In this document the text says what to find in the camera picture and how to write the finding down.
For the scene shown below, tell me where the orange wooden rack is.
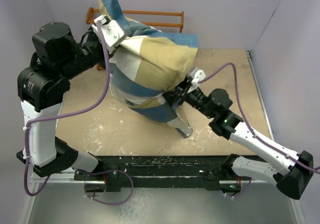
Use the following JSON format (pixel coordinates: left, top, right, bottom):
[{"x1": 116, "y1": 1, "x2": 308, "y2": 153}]
[{"x1": 85, "y1": 7, "x2": 185, "y2": 71}]

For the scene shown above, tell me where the aluminium frame rail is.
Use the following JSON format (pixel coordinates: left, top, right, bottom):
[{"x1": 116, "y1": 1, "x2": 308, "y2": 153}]
[{"x1": 30, "y1": 173, "x2": 269, "y2": 184}]

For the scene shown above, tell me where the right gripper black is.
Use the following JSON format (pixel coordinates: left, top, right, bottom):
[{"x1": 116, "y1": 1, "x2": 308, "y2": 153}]
[{"x1": 159, "y1": 74, "x2": 216, "y2": 118}]

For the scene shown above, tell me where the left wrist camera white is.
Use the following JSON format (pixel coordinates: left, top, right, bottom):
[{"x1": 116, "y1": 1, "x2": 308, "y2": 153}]
[{"x1": 91, "y1": 15, "x2": 127, "y2": 50}]

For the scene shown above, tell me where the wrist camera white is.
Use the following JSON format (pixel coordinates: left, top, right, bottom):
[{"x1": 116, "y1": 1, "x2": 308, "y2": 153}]
[
  {"x1": 186, "y1": 67, "x2": 206, "y2": 88},
  {"x1": 91, "y1": 15, "x2": 127, "y2": 50}
]

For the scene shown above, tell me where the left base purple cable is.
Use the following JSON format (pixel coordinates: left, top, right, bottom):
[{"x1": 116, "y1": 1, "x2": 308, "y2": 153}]
[{"x1": 83, "y1": 169, "x2": 135, "y2": 205}]

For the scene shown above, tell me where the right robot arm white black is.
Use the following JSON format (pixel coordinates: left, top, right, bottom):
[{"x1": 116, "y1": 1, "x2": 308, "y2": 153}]
[{"x1": 164, "y1": 78, "x2": 314, "y2": 200}]

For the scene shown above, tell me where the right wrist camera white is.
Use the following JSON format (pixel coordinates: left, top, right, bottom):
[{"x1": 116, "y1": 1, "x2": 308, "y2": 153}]
[{"x1": 186, "y1": 67, "x2": 206, "y2": 88}]

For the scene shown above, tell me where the patchwork pillowcase blue beige white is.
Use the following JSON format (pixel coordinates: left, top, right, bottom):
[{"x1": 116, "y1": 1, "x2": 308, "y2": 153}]
[{"x1": 98, "y1": 0, "x2": 198, "y2": 138}]

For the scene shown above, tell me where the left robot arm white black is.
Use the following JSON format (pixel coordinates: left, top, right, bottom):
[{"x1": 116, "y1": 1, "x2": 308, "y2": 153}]
[{"x1": 16, "y1": 22, "x2": 108, "y2": 180}]

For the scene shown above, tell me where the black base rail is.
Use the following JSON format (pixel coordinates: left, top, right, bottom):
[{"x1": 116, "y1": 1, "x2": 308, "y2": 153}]
[{"x1": 74, "y1": 156, "x2": 247, "y2": 195}]

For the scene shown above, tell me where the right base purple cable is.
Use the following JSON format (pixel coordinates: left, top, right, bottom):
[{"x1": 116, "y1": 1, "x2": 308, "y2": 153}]
[{"x1": 223, "y1": 176, "x2": 253, "y2": 201}]

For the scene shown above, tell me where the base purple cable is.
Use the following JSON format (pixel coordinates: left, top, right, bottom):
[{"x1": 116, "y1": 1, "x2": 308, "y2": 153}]
[
  {"x1": 83, "y1": 169, "x2": 135, "y2": 205},
  {"x1": 223, "y1": 176, "x2": 253, "y2": 201}
]

